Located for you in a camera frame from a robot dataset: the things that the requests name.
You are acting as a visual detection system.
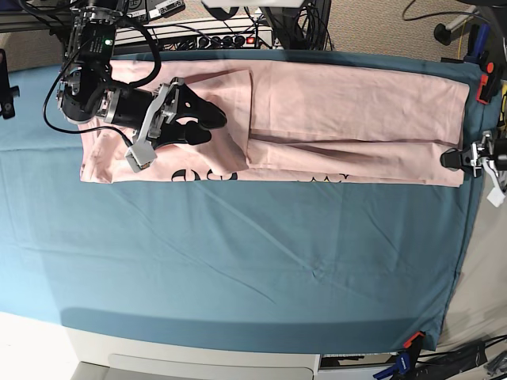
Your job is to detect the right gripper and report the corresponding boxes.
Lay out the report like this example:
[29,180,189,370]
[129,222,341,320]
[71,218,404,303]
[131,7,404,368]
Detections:
[98,78,227,147]

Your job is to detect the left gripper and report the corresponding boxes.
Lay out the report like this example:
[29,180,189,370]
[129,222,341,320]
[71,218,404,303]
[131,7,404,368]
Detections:
[440,131,506,178]

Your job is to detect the pink T-shirt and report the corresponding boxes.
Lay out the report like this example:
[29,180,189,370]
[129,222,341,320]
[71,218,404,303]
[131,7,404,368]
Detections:
[80,59,470,187]

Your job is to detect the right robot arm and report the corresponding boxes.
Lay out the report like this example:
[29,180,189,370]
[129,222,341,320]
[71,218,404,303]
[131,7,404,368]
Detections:
[51,1,227,149]

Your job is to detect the orange black clamp right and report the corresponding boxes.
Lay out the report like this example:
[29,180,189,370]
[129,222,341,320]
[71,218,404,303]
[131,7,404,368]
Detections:
[476,62,501,105]

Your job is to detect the white power strip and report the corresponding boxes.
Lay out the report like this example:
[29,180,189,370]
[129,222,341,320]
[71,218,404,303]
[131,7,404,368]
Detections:
[156,32,278,51]

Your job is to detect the blue clamp top right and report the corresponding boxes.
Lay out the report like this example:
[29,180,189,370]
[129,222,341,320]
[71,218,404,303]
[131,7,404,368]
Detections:
[463,24,490,71]

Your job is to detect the black chair caster wheel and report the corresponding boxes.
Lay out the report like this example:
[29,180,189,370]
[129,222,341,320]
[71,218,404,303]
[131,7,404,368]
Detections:
[433,23,452,46]

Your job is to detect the teal table cloth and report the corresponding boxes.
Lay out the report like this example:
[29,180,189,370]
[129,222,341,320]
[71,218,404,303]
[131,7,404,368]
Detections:
[1,66,482,354]

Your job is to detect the blue black clamp bottom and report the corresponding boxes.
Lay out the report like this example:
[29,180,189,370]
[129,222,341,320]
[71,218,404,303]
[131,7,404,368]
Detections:
[373,331,426,380]

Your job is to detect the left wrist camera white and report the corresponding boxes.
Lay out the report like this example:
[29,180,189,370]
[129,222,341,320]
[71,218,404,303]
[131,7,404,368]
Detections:
[486,187,506,208]

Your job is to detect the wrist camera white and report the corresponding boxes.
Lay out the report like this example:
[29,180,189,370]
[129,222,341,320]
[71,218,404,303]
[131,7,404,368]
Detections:
[486,187,506,208]
[124,142,157,173]

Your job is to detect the yellow handled pliers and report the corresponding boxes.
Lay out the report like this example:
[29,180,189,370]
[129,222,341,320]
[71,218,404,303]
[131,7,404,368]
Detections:
[497,84,507,131]

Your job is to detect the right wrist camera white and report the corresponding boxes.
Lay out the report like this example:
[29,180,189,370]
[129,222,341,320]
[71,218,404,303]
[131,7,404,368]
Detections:
[124,142,157,173]

